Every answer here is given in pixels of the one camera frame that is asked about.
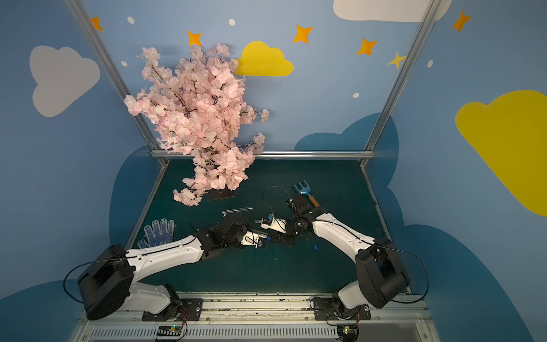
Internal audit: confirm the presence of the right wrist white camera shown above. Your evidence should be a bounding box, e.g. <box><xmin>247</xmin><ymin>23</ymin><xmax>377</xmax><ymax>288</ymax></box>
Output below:
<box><xmin>260</xmin><ymin>217</ymin><xmax>287</xmax><ymax>234</ymax></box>

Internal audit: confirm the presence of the blue garden fork wooden handle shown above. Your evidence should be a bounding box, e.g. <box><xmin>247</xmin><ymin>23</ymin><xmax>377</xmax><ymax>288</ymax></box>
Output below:
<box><xmin>292</xmin><ymin>180</ymin><xmax>320</xmax><ymax>207</ymax></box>

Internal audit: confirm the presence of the small circuit board left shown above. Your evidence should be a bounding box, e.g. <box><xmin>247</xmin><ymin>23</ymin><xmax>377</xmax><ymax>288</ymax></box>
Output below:
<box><xmin>155</xmin><ymin>325</ymin><xmax>185</xmax><ymax>341</ymax></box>

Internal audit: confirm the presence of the aluminium front rail bed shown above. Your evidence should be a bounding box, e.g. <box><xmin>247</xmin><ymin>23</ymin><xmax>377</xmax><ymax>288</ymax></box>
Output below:
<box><xmin>70</xmin><ymin>292</ymin><xmax>440</xmax><ymax>341</ymax></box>

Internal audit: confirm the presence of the pink artificial cherry blossom tree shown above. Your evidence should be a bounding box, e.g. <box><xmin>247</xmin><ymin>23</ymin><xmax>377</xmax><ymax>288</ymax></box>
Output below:
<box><xmin>124</xmin><ymin>44</ymin><xmax>270</xmax><ymax>207</ymax></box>

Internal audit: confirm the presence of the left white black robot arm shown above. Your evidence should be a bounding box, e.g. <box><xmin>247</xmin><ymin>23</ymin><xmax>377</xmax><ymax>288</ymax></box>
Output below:
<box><xmin>78</xmin><ymin>213</ymin><xmax>267</xmax><ymax>321</ymax></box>

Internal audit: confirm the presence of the small circuit board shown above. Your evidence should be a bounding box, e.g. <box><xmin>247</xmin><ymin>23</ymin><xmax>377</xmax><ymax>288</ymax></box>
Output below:
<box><xmin>155</xmin><ymin>325</ymin><xmax>185</xmax><ymax>341</ymax></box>
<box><xmin>336</xmin><ymin>325</ymin><xmax>359</xmax><ymax>342</ymax></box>

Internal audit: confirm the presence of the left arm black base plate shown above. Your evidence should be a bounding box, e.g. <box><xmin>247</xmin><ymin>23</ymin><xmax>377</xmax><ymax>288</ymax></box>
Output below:
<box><xmin>142</xmin><ymin>299</ymin><xmax>204</xmax><ymax>322</ymax></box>

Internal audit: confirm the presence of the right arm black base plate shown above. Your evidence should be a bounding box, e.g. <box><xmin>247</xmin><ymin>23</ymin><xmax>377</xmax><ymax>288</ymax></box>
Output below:
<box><xmin>310</xmin><ymin>296</ymin><xmax>371</xmax><ymax>321</ymax></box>

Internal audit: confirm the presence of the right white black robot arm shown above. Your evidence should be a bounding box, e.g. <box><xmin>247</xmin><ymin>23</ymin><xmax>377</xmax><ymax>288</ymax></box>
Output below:
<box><xmin>261</xmin><ymin>195</ymin><xmax>410</xmax><ymax>312</ymax></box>

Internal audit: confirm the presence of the small circuit board right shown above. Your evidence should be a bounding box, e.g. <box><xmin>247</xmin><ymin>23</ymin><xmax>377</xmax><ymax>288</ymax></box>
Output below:
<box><xmin>336</xmin><ymin>325</ymin><xmax>359</xmax><ymax>342</ymax></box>

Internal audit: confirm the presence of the aluminium frame rail back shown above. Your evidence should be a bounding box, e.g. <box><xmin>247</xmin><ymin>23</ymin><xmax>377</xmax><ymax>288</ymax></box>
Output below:
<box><xmin>150</xmin><ymin>149</ymin><xmax>375</xmax><ymax>160</ymax></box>

